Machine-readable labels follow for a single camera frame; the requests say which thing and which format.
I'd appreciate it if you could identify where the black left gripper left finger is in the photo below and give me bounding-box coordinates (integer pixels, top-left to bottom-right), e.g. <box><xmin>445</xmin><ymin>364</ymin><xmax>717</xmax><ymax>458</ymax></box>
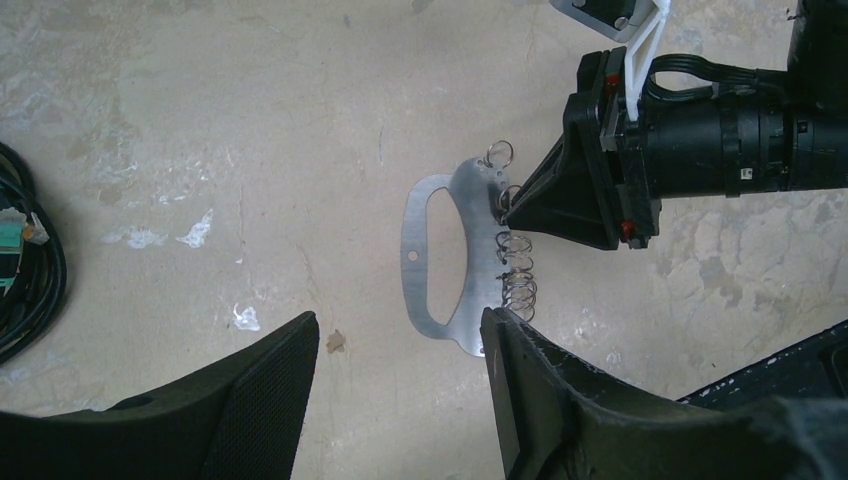
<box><xmin>1</xmin><ymin>312</ymin><xmax>320</xmax><ymax>479</ymax></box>

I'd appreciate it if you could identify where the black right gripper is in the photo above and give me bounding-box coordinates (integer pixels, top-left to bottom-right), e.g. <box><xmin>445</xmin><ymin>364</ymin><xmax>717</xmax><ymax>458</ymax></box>
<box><xmin>506</xmin><ymin>47</ymin><xmax>661</xmax><ymax>250</ymax></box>

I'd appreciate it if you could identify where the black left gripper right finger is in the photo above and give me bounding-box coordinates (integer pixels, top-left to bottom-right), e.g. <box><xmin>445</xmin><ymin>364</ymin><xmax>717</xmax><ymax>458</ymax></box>
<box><xmin>481</xmin><ymin>308</ymin><xmax>847</xmax><ymax>479</ymax></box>

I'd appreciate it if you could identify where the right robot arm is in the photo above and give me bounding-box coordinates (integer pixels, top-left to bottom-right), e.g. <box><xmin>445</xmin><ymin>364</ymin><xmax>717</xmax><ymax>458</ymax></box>
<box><xmin>481</xmin><ymin>1</ymin><xmax>847</xmax><ymax>479</ymax></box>

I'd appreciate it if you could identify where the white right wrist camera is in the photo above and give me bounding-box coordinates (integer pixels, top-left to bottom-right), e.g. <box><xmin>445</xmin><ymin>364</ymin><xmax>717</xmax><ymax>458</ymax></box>
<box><xmin>549</xmin><ymin>0</ymin><xmax>672</xmax><ymax>121</ymax></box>

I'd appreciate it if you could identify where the coiled black cable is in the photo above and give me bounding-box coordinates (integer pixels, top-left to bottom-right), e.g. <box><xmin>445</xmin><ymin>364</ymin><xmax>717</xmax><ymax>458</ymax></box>
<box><xmin>0</xmin><ymin>141</ymin><xmax>68</xmax><ymax>365</ymax></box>

